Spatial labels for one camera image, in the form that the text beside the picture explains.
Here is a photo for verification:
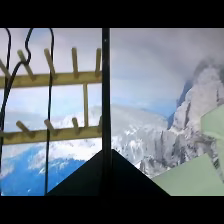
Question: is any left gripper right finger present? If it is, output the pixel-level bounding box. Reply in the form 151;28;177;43
110;148;171;197

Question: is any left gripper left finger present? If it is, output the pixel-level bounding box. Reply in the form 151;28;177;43
46;150;103;197

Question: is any white long-sleeved shirt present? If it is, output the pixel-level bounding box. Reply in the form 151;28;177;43
151;103;224;197

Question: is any wooden hanger rack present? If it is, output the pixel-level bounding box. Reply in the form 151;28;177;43
0;46;103;146

